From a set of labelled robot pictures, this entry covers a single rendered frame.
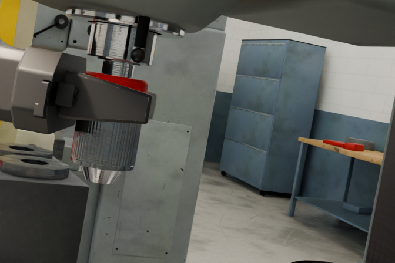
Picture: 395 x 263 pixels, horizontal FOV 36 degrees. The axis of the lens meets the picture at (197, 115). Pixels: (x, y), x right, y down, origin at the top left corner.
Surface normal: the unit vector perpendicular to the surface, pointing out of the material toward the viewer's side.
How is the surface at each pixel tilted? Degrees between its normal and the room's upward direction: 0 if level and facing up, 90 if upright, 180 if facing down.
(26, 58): 45
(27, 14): 90
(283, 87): 90
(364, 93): 90
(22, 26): 90
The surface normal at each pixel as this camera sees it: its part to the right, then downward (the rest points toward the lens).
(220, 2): 0.45, 0.84
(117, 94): 0.01, 0.06
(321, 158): -0.92, -0.15
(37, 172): 0.25, 0.10
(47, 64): 0.14, -0.66
